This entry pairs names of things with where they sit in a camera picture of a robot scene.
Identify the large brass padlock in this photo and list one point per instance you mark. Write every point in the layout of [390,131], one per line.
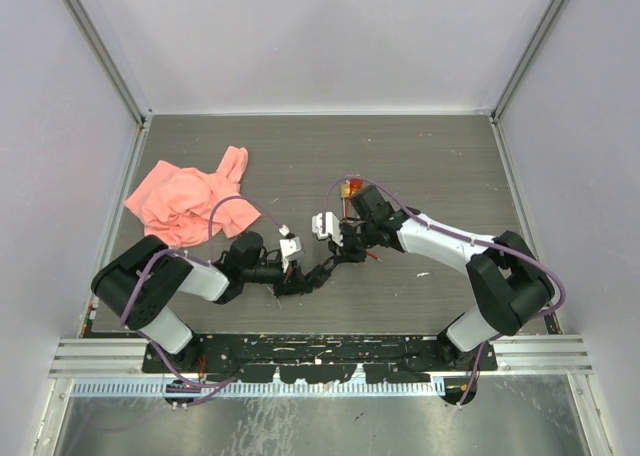
[345,194]

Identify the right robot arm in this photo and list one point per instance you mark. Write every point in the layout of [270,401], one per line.
[510,286]

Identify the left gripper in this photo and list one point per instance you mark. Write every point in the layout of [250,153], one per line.
[293,282]

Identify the red cable seal lock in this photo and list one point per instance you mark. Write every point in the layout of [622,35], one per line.
[356,183]

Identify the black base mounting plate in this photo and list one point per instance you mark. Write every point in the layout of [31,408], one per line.
[319,358]

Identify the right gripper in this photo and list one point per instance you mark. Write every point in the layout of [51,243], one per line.
[342,256]

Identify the aluminium frame rail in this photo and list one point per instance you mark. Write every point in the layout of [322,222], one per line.
[519,355]

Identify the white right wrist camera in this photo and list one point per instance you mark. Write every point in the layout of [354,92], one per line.
[326,226]

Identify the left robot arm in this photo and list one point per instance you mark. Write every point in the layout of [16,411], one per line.
[138,285]

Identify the slotted cable duct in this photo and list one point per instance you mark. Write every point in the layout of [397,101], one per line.
[161,387]

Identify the pink cloth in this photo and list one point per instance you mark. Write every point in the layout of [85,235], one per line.
[184,206]

